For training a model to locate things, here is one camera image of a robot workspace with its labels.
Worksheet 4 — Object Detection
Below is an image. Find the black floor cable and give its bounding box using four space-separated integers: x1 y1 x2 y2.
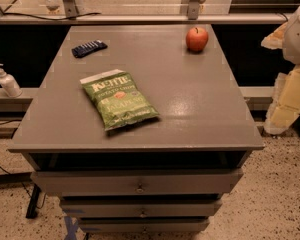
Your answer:
0 118 46 210

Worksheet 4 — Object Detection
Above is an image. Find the top grey drawer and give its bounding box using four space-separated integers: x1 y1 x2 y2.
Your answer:
31 169 243 196

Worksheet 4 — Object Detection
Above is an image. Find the dark blue snack bag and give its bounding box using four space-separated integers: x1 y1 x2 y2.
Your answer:
72 40 107 58

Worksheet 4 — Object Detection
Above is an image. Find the bottom grey drawer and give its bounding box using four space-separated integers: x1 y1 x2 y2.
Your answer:
79 217 209 233

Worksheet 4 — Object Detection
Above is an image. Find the middle grey drawer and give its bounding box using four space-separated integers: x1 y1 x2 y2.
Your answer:
60 198 221 218

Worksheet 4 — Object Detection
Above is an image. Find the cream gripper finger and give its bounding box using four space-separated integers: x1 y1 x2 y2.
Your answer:
261 23 287 50
264 65 300 135

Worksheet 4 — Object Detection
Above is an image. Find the grey drawer cabinet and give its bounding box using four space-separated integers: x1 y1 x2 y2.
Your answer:
11 25 263 233

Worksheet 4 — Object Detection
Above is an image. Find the black cable on ledge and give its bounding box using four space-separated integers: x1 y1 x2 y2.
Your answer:
3 11 102 21

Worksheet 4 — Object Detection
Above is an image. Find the green jalapeno chip bag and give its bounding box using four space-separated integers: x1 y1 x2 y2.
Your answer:
80 69 159 131

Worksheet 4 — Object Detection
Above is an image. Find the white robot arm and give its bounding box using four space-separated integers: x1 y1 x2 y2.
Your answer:
261 6 300 135

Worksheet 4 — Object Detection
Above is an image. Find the grey drawer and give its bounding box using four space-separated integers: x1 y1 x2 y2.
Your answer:
60 198 221 218
79 217 209 233
31 169 243 196

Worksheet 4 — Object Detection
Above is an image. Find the white pump dispenser bottle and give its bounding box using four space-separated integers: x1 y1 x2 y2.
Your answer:
0 63 22 98

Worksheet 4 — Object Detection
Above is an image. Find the red apple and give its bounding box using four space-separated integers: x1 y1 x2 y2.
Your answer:
186 27 209 52

